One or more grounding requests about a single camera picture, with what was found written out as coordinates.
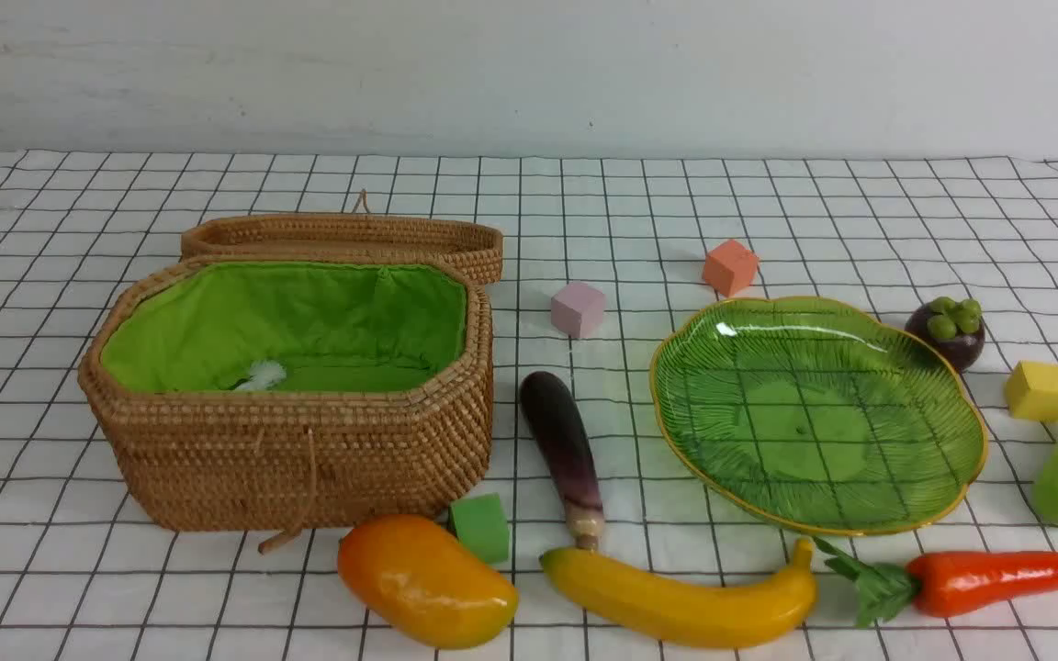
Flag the purple toy eggplant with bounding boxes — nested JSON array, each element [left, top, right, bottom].
[[518, 371, 605, 551]]

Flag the orange yellow toy mango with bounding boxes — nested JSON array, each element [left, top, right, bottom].
[[338, 514, 519, 650]]

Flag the yellow toy banana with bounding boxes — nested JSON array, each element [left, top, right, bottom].
[[540, 537, 818, 649]]

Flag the dark purple toy mangosteen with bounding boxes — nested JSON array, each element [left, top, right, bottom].
[[906, 297, 985, 373]]

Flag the orange toy carrot green leaves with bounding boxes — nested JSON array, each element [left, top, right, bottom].
[[814, 537, 1058, 627]]

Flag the pink foam cube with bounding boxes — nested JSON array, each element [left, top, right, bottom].
[[550, 282, 606, 339]]

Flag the woven rattan basket lid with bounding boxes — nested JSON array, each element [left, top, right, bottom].
[[180, 196, 504, 284]]

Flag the green foam cube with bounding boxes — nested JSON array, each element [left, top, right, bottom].
[[448, 493, 511, 565]]

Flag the woven rattan basket green lining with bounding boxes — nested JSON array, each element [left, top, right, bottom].
[[77, 254, 495, 555]]

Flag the orange foam cube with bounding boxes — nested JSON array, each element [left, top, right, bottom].
[[703, 239, 760, 298]]

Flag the green glass leaf plate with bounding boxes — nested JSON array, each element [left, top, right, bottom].
[[649, 297, 990, 536]]

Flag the yellow foam cube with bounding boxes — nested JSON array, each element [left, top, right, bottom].
[[1004, 360, 1058, 423]]

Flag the white black grid tablecloth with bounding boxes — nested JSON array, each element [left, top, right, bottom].
[[0, 150, 1058, 660]]

